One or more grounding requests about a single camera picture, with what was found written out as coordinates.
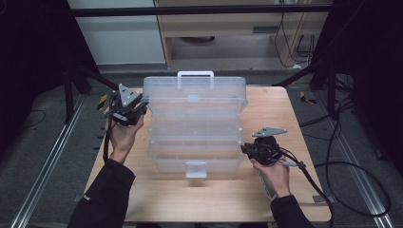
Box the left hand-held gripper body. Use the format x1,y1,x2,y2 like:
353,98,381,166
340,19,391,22
106,84,148,127

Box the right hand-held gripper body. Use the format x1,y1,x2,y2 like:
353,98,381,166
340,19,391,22
250,126,288,166

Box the green white medicine box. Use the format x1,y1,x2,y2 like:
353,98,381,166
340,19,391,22
256,169,277,202

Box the clear plastic storage box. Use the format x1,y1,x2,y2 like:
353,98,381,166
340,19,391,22
142,70,249,179

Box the person's right hand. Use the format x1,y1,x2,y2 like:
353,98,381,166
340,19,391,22
250,159,292,199

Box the person's left hand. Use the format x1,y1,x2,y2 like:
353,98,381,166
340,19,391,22
108,114,146,165

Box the yellow black floor tape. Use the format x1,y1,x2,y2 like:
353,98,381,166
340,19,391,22
298,90,317,105
96,93,109,111

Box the black metal stand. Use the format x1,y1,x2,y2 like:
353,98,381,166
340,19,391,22
272,60,338,120
61,60,126,124

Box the white cabinet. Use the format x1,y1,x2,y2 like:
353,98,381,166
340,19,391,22
67,0,166,66

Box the grey tape piece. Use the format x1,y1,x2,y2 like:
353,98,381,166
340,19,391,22
312,195,336,204

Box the black horizontal bar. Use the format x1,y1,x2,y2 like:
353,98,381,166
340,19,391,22
67,4,334,18

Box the wooden shelf unit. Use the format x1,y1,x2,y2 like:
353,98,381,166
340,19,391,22
154,0,334,69

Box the left hand-held gripper black cable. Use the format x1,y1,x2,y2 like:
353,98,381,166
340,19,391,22
103,117,115,164

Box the hand-held gripper black cable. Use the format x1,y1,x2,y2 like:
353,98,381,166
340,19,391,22
103,117,115,164
278,146,392,228

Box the black floor cables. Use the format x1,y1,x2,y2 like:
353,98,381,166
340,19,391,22
298,74,355,143

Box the thin black floor cable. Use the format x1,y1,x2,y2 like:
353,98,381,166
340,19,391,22
18,108,47,129

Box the aluminium floor rail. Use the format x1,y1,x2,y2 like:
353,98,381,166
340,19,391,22
317,91,395,228
9,94,86,228

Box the black cables by shelf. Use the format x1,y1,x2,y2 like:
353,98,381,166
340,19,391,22
274,12,317,69

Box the right hand-held gripper black cable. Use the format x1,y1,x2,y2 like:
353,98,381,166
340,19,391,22
278,146,392,228

